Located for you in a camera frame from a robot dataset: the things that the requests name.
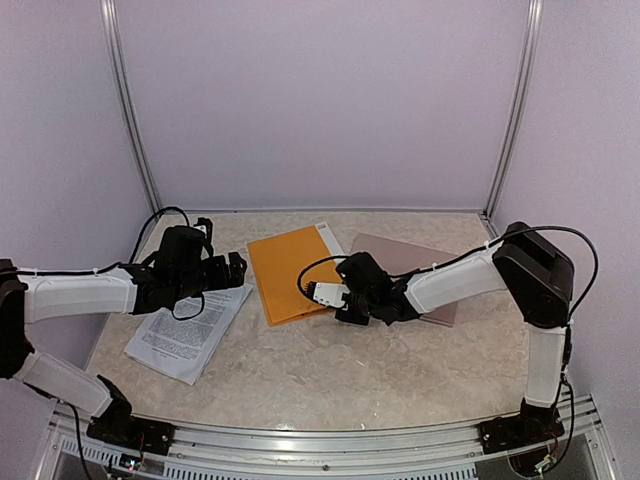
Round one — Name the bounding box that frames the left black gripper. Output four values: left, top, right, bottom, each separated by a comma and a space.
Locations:
173, 251, 246, 302

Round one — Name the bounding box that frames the orange file folder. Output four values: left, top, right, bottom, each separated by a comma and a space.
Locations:
248, 222, 344, 327

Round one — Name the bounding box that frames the stack of printed papers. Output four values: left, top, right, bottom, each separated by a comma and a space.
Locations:
124, 284, 253, 385

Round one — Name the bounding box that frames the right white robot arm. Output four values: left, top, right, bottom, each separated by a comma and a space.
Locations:
299, 223, 574, 444

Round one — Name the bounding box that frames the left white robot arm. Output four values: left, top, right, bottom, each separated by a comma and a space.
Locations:
1, 224, 247, 445

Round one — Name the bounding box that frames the translucent grey plastic sheet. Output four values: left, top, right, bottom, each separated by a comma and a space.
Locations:
350, 233, 457, 327

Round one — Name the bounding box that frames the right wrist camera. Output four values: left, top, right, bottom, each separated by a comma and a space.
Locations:
307, 282, 350, 309

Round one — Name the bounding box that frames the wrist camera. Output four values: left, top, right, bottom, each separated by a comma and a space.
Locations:
193, 217, 214, 244
307, 282, 350, 309

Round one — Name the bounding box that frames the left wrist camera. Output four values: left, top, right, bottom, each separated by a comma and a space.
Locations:
193, 217, 214, 244

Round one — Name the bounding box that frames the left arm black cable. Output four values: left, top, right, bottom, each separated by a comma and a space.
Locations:
29, 206, 193, 276

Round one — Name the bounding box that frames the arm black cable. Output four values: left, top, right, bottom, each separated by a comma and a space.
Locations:
429, 225, 600, 401
29, 206, 193, 276

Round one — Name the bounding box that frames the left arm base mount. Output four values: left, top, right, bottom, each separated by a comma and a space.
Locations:
87, 415, 176, 456

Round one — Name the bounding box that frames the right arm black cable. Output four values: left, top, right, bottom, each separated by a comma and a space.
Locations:
429, 225, 600, 401

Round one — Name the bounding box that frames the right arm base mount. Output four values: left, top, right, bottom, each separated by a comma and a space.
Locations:
478, 415, 565, 455

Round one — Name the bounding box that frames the front aluminium rail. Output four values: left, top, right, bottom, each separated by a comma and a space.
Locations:
44, 399, 616, 480

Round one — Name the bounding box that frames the left aluminium frame post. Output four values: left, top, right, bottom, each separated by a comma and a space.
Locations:
99, 0, 162, 211

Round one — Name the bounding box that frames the aluminium frame post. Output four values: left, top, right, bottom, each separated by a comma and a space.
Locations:
99, 0, 162, 211
483, 0, 544, 224

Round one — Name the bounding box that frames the right aluminium frame post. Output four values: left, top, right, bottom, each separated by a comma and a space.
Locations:
483, 0, 544, 224

